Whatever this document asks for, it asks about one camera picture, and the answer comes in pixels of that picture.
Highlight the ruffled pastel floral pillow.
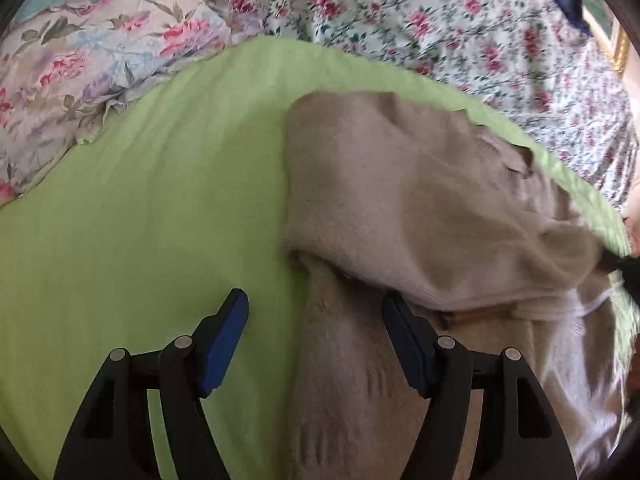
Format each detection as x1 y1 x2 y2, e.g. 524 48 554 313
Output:
0 0 233 206

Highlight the rose print floral duvet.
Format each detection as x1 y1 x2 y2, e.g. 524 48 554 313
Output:
175 0 640 211

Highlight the gold framed picture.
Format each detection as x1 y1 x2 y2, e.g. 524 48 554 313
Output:
582 5 632 78

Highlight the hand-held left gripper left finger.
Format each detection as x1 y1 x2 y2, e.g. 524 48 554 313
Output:
54 288 250 480

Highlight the person's right forearm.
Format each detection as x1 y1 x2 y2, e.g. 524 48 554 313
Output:
621 177 640 260

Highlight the light green bed sheet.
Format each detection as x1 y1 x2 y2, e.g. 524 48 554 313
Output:
0 36 640 480

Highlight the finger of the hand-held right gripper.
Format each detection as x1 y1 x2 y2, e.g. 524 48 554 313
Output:
597 251 640 313

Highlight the beige knit sweater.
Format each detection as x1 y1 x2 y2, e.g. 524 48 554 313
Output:
280 90 626 480

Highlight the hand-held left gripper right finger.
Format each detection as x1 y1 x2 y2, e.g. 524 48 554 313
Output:
381 292 577 480

